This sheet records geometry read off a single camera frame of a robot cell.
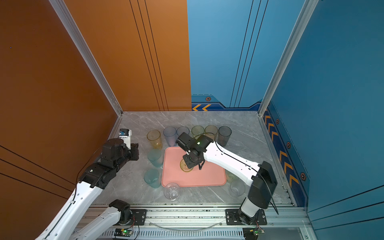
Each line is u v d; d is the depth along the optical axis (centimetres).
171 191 82
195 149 52
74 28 76
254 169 43
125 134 62
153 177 83
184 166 70
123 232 71
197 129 96
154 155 90
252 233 70
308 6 70
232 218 72
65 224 40
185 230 70
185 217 76
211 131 92
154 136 96
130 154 63
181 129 91
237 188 81
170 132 92
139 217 74
